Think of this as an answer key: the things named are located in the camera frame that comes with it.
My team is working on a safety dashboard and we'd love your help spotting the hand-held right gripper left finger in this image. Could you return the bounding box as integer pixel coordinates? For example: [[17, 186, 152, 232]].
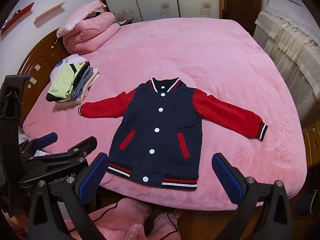
[[27, 152, 109, 240]]

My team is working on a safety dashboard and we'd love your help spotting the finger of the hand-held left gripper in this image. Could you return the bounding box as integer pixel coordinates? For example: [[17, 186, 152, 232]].
[[19, 132, 58, 155], [21, 136, 98, 174]]

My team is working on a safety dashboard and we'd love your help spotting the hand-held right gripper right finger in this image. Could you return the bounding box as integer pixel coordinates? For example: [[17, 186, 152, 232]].
[[211, 152, 294, 240]]

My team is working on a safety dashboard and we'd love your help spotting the navy and red varsity jacket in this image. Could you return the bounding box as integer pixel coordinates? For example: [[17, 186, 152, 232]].
[[78, 77, 268, 190]]

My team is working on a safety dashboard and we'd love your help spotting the stack of folded clothes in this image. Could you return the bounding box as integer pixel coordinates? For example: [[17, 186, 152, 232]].
[[45, 54, 100, 103]]

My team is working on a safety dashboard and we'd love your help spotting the person's pink fleece clothing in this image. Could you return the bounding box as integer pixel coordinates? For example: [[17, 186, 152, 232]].
[[2, 197, 180, 240]]

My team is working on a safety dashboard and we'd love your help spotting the brown wooden headboard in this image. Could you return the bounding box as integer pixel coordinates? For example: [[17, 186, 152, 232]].
[[17, 27, 72, 130]]

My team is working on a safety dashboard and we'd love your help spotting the yellow wooden cabinet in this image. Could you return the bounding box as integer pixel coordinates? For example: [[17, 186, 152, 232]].
[[302, 121, 320, 168]]

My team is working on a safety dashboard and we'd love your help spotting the folded pink quilt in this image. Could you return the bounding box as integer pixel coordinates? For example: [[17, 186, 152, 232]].
[[62, 12, 122, 55]]

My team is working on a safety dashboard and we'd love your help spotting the pink plush bed blanket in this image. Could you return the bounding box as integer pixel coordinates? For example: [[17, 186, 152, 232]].
[[22, 17, 308, 210]]

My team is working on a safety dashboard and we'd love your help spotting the pink lace-trimmed pillow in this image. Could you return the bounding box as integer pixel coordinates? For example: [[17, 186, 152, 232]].
[[56, 0, 108, 38]]

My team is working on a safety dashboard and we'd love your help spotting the light wooden wall shelf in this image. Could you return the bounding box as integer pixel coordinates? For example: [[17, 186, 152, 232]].
[[34, 0, 66, 25]]

